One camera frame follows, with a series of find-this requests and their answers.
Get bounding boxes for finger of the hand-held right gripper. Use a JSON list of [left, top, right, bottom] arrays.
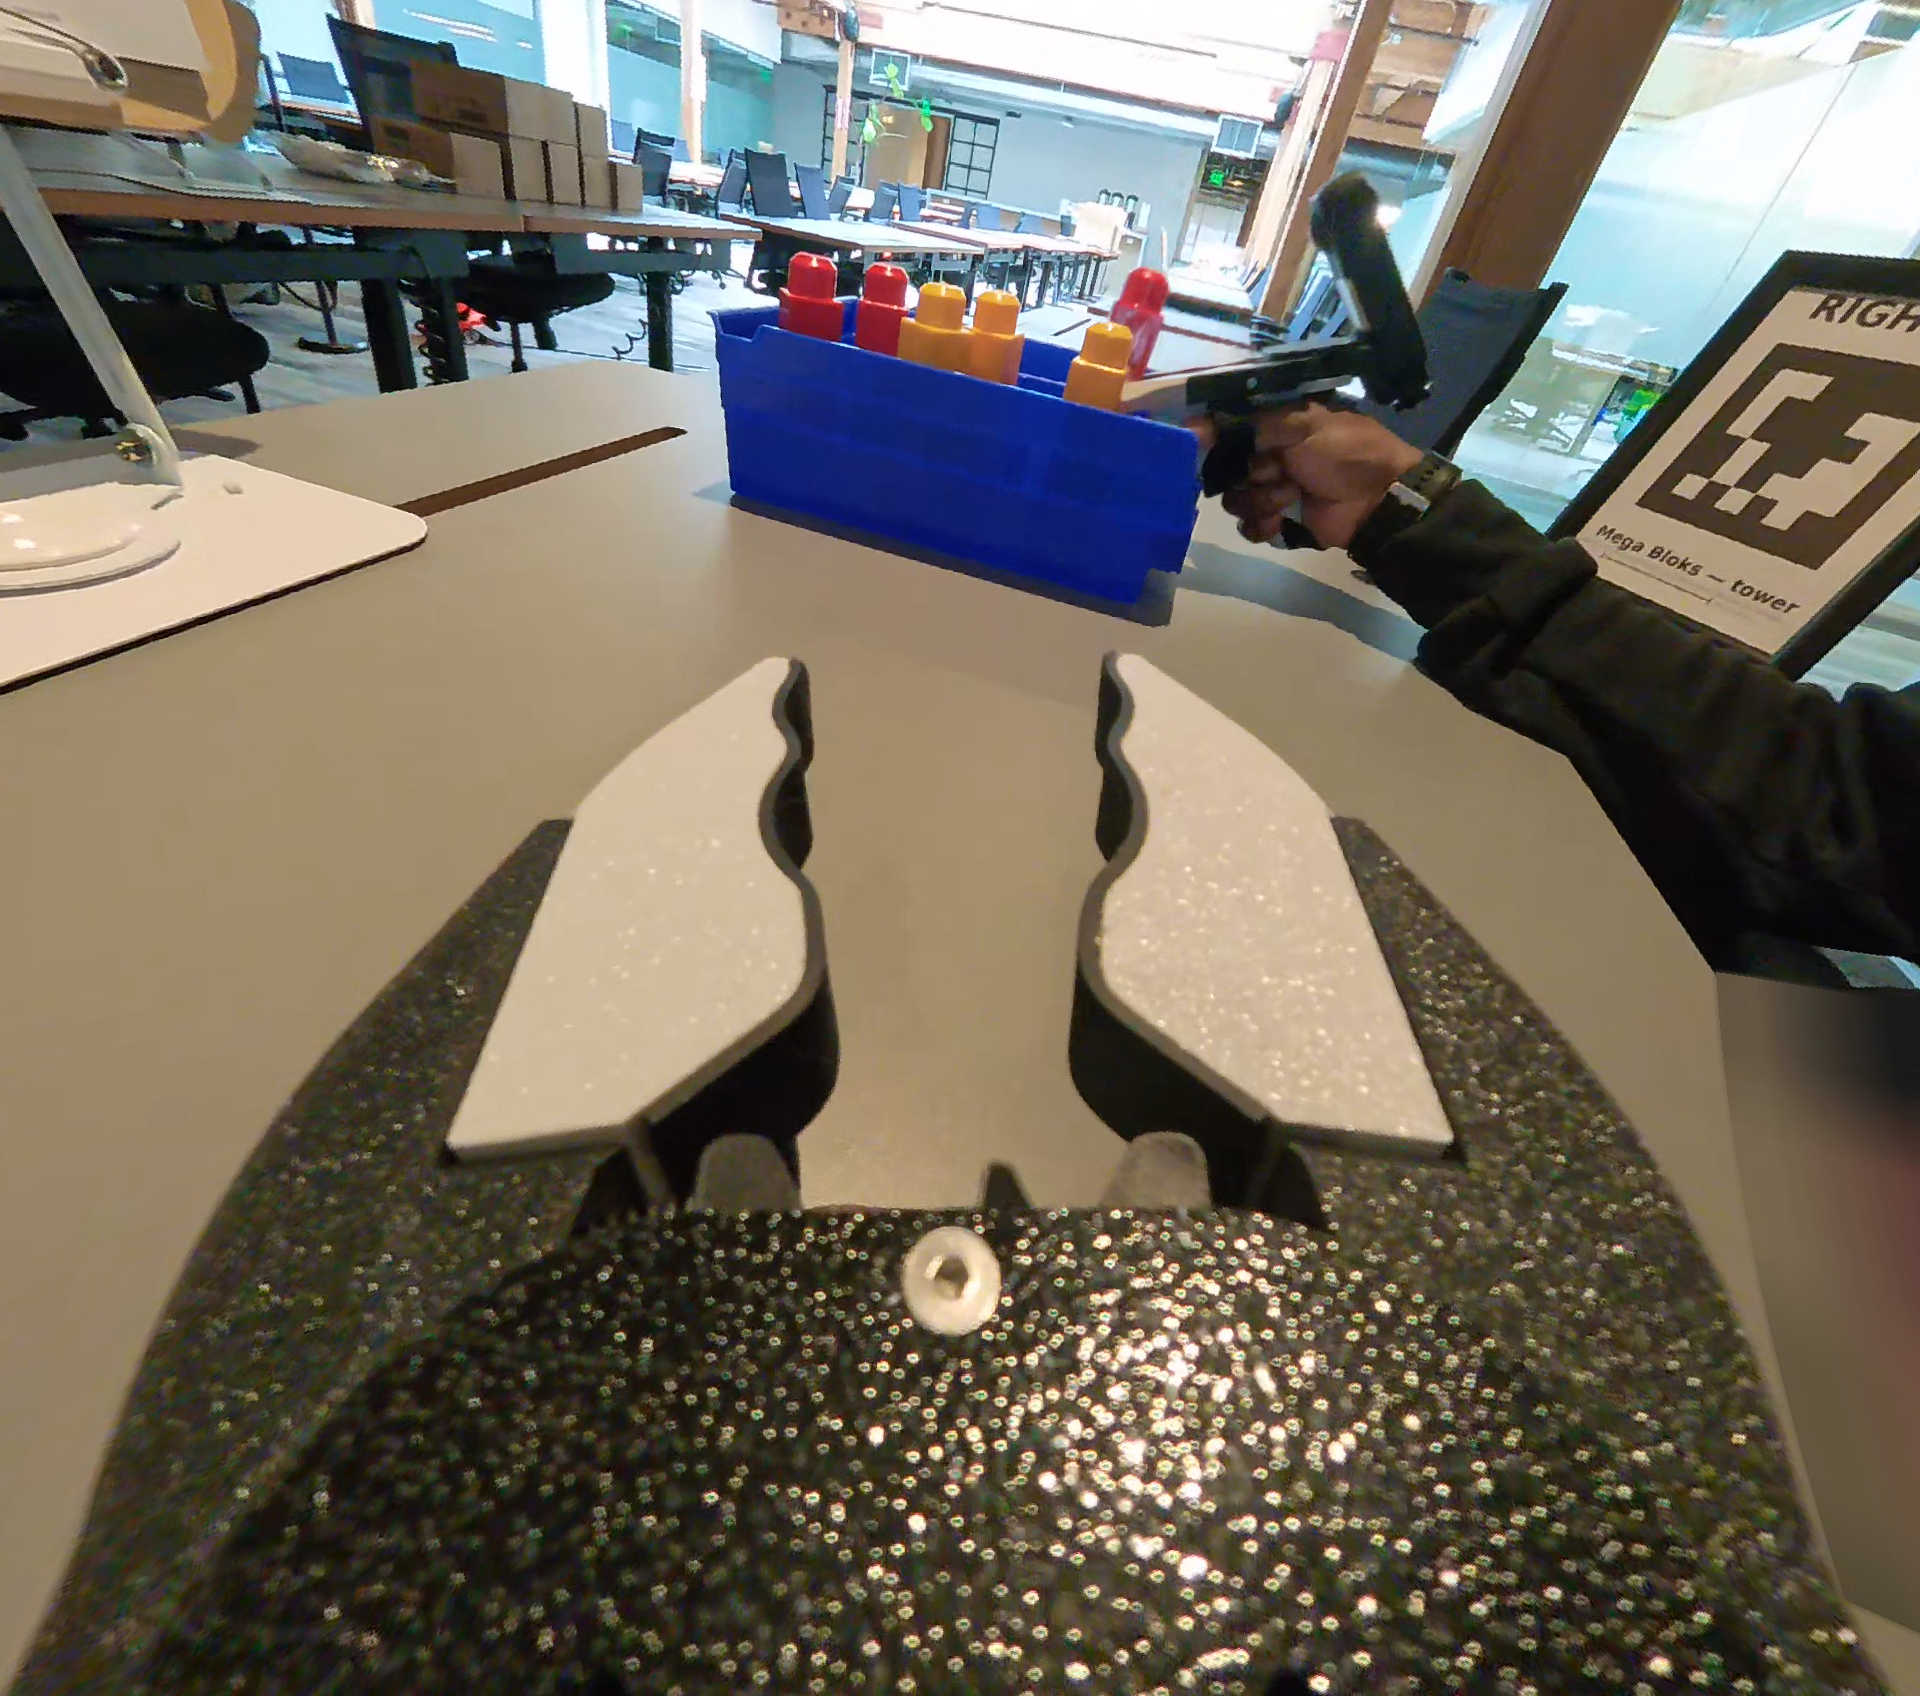
[[1117, 342, 1283, 415]]

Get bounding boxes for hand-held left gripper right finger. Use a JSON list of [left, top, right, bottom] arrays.
[[1068, 649, 1460, 1209]]

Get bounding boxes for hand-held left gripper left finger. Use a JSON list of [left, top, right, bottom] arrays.
[[444, 655, 840, 1204]]

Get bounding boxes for pile of mega block stacks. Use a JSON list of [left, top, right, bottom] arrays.
[[777, 254, 1176, 410]]

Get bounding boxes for person's right forearm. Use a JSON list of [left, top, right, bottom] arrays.
[[1349, 477, 1920, 977]]

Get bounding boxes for person's right hand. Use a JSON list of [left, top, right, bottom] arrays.
[[1222, 398, 1442, 552]]

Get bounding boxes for black fabric chair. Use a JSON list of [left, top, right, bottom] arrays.
[[1402, 271, 1571, 459]]

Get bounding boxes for black wristwatch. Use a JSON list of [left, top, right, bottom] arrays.
[[1384, 451, 1468, 532]]

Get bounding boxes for wooden pillar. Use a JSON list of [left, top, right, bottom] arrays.
[[1410, 0, 1798, 306], [1248, 0, 1407, 318]]

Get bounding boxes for nested blue plastic bins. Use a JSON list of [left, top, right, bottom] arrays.
[[727, 321, 1201, 606]]

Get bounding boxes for black framed tag sign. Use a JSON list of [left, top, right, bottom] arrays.
[[1544, 250, 1920, 680]]

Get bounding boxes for wooden office desk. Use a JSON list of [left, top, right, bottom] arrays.
[[518, 201, 762, 375], [0, 127, 527, 393]]

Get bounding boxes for black office chair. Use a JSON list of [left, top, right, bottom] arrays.
[[0, 219, 273, 441], [451, 243, 620, 360]]

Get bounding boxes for stack of cardboard boxes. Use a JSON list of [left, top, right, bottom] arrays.
[[367, 61, 648, 211]]

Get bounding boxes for clear acrylic stand leg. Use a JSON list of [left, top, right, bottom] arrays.
[[0, 123, 185, 486]]

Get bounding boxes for black monitor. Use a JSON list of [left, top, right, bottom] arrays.
[[325, 13, 462, 129]]

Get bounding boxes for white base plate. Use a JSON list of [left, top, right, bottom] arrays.
[[0, 451, 432, 696]]

